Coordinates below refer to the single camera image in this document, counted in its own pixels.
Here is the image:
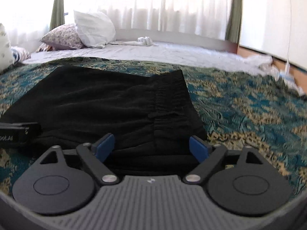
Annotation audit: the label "green right curtain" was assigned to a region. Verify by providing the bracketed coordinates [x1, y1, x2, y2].
[225, 0, 243, 44]

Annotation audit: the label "pale green floral pillow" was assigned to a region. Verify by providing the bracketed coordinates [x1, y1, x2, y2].
[0, 23, 15, 72]

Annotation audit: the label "white bed sheet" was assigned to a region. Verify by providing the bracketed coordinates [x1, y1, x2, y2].
[23, 43, 278, 76]

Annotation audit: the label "crumpled white cloth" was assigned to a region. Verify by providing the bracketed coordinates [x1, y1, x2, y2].
[247, 55, 273, 73]

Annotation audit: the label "white sheer curtain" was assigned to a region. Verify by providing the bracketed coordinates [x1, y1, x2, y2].
[64, 0, 232, 39]

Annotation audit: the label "small white cloth bundle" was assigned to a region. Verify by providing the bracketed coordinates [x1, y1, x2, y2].
[137, 36, 153, 46]

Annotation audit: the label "green curtain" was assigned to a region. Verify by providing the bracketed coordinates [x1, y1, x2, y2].
[50, 0, 64, 31]
[225, 0, 243, 44]

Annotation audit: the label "teal paisley bedspread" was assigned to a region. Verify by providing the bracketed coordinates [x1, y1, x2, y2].
[1, 57, 306, 197]

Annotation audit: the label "blue striped cushion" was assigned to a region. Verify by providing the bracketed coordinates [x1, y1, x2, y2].
[11, 46, 31, 63]

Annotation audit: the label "purple floral pillow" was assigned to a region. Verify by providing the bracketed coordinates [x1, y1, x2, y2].
[41, 24, 85, 50]

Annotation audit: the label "black pants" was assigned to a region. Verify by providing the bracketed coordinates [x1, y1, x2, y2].
[1, 66, 207, 177]

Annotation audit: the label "white pillow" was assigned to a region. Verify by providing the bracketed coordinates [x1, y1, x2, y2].
[74, 11, 116, 48]

